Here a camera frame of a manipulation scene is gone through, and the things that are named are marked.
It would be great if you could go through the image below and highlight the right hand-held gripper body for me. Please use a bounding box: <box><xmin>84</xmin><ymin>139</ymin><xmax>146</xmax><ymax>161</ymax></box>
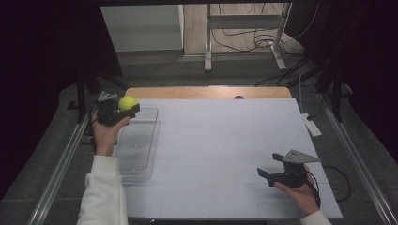
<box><xmin>267</xmin><ymin>149</ymin><xmax>322</xmax><ymax>189</ymax></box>

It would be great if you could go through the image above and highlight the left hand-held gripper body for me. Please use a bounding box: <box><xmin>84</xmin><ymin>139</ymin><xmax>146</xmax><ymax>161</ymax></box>
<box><xmin>96</xmin><ymin>91</ymin><xmax>132</xmax><ymax>128</ymax></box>

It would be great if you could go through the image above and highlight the yellow tennis ball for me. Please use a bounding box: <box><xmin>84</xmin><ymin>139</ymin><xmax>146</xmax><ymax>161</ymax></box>
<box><xmin>117</xmin><ymin>95</ymin><xmax>140</xmax><ymax>113</ymax></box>

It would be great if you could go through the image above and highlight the clear plastic tray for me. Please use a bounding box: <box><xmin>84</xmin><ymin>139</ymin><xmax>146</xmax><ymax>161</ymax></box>
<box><xmin>114</xmin><ymin>107</ymin><xmax>161</xmax><ymax>184</ymax></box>

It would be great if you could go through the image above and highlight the person's right hand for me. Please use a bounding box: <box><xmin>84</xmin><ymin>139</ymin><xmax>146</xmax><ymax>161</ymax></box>
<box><xmin>273</xmin><ymin>170</ymin><xmax>321</xmax><ymax>218</ymax></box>

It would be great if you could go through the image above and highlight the person's left hand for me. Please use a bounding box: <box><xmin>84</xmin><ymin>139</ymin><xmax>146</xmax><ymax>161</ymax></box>
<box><xmin>91</xmin><ymin>111</ymin><xmax>131</xmax><ymax>158</ymax></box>

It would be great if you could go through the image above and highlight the black stand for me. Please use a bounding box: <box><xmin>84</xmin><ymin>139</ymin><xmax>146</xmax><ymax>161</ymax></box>
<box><xmin>66</xmin><ymin>70</ymin><xmax>130</xmax><ymax>125</ymax></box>
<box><xmin>287</xmin><ymin>67</ymin><xmax>345</xmax><ymax>124</ymax></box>

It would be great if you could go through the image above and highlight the white power strip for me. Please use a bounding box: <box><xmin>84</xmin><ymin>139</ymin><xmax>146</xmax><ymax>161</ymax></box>
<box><xmin>300</xmin><ymin>112</ymin><xmax>323</xmax><ymax>138</ymax></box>

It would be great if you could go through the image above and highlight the white board sheet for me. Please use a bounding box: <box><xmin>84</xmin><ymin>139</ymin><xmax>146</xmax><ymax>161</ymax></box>
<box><xmin>123</xmin><ymin>97</ymin><xmax>344</xmax><ymax>219</ymax></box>

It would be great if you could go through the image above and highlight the dark curtain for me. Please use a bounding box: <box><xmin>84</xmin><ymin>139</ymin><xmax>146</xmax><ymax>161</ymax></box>
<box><xmin>284</xmin><ymin>0</ymin><xmax>398</xmax><ymax>155</ymax></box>
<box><xmin>0</xmin><ymin>0</ymin><xmax>124</xmax><ymax>201</ymax></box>

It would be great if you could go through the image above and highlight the white cabinet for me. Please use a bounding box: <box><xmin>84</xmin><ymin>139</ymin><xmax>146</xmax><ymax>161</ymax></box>
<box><xmin>99</xmin><ymin>4</ymin><xmax>185</xmax><ymax>53</ymax></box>

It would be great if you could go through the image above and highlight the white metal stand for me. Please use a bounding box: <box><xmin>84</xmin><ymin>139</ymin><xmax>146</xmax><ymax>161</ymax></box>
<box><xmin>204</xmin><ymin>3</ymin><xmax>293</xmax><ymax>73</ymax></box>

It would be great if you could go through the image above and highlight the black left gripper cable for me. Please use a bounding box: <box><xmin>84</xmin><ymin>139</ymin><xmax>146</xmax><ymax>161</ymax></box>
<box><xmin>88</xmin><ymin>102</ymin><xmax>99</xmax><ymax>155</ymax></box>

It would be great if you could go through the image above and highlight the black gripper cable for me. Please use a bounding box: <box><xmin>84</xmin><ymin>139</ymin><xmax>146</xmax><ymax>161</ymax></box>
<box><xmin>88</xmin><ymin>102</ymin><xmax>99</xmax><ymax>155</ymax></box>
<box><xmin>308</xmin><ymin>164</ymin><xmax>352</xmax><ymax>210</ymax></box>

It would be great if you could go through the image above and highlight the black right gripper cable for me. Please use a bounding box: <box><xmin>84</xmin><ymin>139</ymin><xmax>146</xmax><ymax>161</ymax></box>
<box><xmin>308</xmin><ymin>164</ymin><xmax>352</xmax><ymax>210</ymax></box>

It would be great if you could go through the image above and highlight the black plug cable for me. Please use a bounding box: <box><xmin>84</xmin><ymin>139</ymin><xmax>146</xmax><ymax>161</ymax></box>
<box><xmin>306</xmin><ymin>93</ymin><xmax>325</xmax><ymax>122</ymax></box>

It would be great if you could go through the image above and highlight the white power cable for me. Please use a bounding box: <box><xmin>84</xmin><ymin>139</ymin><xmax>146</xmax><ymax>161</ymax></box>
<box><xmin>298</xmin><ymin>73</ymin><xmax>306</xmax><ymax>115</ymax></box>

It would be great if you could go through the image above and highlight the metal floor rail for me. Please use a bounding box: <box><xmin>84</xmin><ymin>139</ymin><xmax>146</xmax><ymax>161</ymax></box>
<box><xmin>27</xmin><ymin>102</ymin><xmax>95</xmax><ymax>225</ymax></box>
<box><xmin>320</xmin><ymin>93</ymin><xmax>398</xmax><ymax>225</ymax></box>

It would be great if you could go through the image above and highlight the tangle of black floor cables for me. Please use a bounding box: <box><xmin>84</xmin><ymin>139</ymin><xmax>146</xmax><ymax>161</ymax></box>
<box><xmin>210</xmin><ymin>3</ymin><xmax>321</xmax><ymax>88</ymax></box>

